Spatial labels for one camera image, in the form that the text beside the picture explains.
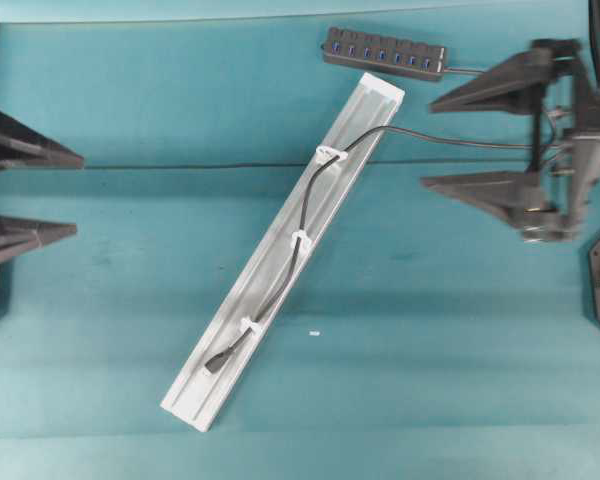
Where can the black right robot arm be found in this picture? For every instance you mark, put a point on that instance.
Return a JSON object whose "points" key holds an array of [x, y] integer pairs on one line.
{"points": [[518, 86]]}

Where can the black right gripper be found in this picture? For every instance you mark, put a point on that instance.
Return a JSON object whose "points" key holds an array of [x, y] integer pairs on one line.
{"points": [[518, 86]]}

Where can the silver aluminium rail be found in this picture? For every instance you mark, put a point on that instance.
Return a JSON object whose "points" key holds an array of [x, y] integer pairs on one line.
{"points": [[234, 333]]}

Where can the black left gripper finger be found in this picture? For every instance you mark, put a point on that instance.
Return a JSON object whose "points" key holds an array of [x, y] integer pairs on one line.
{"points": [[19, 235], [23, 148]]}

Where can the teal table cloth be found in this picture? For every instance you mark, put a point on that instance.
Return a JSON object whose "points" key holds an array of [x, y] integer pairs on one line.
{"points": [[415, 312]]}

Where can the black USB hub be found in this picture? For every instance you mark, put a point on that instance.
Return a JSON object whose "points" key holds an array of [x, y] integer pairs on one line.
{"points": [[385, 54]]}

